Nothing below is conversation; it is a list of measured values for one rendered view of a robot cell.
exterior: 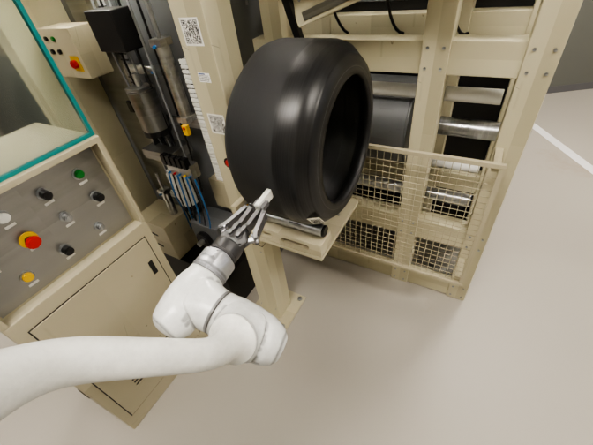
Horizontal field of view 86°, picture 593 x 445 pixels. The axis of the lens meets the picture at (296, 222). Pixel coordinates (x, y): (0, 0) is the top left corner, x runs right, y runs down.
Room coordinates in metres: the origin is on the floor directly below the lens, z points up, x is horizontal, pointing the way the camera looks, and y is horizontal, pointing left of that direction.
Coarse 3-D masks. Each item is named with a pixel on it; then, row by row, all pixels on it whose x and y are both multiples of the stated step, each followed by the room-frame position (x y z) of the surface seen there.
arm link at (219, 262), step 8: (208, 248) 0.56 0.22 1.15; (216, 248) 0.56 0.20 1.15; (200, 256) 0.54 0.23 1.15; (208, 256) 0.53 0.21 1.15; (216, 256) 0.53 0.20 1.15; (224, 256) 0.53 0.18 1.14; (200, 264) 0.51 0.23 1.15; (208, 264) 0.51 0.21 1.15; (216, 264) 0.51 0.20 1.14; (224, 264) 0.52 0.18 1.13; (232, 264) 0.53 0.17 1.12; (216, 272) 0.50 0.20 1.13; (224, 272) 0.51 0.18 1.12; (224, 280) 0.50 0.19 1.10
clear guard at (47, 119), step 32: (0, 0) 1.03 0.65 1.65; (0, 32) 0.99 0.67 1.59; (32, 32) 1.05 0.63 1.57; (0, 64) 0.96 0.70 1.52; (32, 64) 1.01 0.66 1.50; (0, 96) 0.92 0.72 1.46; (32, 96) 0.98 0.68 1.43; (64, 96) 1.04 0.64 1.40; (0, 128) 0.88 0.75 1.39; (32, 128) 0.94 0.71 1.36; (64, 128) 1.00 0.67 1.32; (0, 160) 0.84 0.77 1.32; (32, 160) 0.90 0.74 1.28
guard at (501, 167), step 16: (448, 160) 1.03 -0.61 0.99; (464, 160) 1.00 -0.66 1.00; (480, 160) 0.98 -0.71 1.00; (480, 176) 0.97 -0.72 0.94; (368, 192) 1.21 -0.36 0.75; (432, 192) 1.06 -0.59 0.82; (464, 192) 0.99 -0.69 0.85; (496, 192) 0.93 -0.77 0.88; (480, 208) 0.95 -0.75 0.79; (384, 224) 1.16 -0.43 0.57; (448, 224) 1.01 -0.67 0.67; (480, 224) 0.93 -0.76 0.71; (368, 240) 1.21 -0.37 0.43; (448, 240) 0.99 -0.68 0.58; (368, 256) 1.20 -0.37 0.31; (416, 272) 1.05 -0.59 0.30; (432, 272) 1.01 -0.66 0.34; (448, 272) 0.97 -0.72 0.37; (464, 272) 0.93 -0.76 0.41
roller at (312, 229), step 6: (270, 216) 0.94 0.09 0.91; (276, 216) 0.93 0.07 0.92; (276, 222) 0.92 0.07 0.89; (282, 222) 0.90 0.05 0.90; (288, 222) 0.89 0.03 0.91; (294, 222) 0.88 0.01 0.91; (300, 222) 0.87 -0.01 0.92; (294, 228) 0.88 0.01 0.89; (300, 228) 0.86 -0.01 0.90; (306, 228) 0.85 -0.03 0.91; (312, 228) 0.84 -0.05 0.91; (318, 228) 0.83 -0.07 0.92; (324, 228) 0.82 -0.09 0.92; (318, 234) 0.82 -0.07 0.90; (324, 234) 0.82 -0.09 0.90
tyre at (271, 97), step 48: (288, 48) 0.97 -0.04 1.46; (336, 48) 0.94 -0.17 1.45; (240, 96) 0.88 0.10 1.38; (288, 96) 0.81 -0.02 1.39; (336, 96) 0.85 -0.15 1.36; (240, 144) 0.82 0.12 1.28; (288, 144) 0.74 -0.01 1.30; (336, 144) 1.20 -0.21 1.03; (240, 192) 0.85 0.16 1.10; (288, 192) 0.72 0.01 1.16; (336, 192) 1.02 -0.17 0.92
